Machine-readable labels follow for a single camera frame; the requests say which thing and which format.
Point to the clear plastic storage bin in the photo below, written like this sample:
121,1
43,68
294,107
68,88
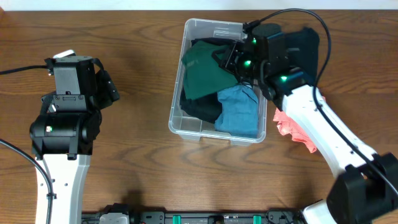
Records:
189,127

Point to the pink printed shirt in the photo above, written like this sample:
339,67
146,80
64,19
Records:
287,125

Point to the large black garment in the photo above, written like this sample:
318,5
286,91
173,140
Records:
206,108

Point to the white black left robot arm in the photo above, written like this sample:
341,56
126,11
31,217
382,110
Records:
64,131

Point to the blue cloth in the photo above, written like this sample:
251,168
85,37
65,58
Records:
239,115

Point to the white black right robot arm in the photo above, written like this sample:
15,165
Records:
285,68

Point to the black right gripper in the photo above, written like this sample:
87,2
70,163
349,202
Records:
236,51

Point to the small black folded garment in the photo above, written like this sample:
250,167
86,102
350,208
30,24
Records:
302,48

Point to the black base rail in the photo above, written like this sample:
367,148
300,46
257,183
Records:
121,213

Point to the dark green camisole top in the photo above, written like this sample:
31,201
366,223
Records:
203,76

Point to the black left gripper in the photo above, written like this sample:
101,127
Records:
104,90

